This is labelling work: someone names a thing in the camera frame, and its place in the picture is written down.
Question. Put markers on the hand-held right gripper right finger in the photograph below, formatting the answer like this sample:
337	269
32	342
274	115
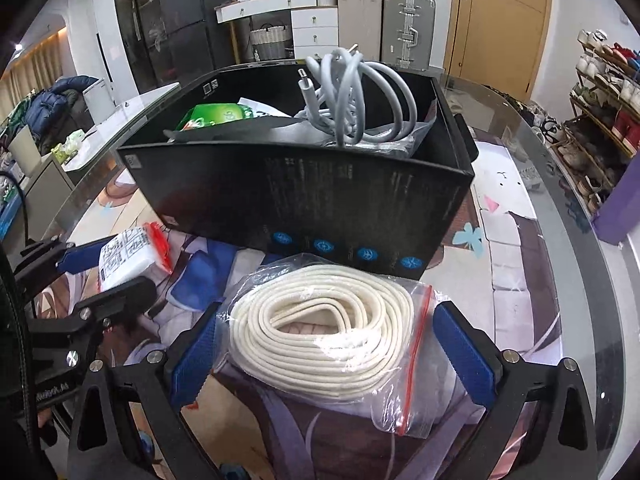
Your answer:
465	360

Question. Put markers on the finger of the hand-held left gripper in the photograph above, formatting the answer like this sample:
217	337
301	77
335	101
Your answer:
130	295
82	257

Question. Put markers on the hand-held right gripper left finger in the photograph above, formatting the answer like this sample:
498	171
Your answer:
195	360

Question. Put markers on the white tissue packet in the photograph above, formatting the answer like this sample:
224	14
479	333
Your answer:
125	255

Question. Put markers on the green packet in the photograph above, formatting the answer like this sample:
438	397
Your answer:
215	115

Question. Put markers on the black cardboard box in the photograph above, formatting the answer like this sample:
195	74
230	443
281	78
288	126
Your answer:
300	195

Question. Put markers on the person's left hand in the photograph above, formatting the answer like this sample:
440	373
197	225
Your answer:
47	417

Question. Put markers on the grey cabinet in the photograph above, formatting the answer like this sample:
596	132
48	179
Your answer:
47	195

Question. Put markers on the green white packets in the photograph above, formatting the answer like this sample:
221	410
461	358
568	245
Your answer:
67	145

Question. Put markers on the blue puffer jacket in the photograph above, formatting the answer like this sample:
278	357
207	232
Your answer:
50	110

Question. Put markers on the white storage bin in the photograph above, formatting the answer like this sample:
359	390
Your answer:
97	100

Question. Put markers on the beige curtain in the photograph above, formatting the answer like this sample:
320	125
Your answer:
35	70

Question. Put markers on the grey sneaker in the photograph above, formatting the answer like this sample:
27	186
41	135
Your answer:
530	175

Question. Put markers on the purple box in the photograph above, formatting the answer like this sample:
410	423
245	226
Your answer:
620	205

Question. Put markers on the glass display cabinet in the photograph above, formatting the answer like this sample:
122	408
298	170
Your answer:
140	35

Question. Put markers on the pile of shoes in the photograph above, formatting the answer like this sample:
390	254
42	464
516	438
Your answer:
545	125

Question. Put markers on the dark grey refrigerator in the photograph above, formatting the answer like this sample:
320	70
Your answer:
185	10

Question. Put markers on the wooden shoe rack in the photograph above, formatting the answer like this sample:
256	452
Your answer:
600	125

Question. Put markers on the white wicker basket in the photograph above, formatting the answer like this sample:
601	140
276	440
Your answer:
270	42

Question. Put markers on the white desk with drawers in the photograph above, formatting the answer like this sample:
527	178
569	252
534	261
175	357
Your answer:
315	25

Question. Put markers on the silver suitcase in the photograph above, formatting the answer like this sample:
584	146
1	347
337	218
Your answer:
410	30

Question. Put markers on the wooden door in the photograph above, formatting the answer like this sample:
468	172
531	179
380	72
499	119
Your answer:
500	25

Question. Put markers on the beige suitcase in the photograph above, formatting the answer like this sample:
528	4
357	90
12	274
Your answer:
360	20

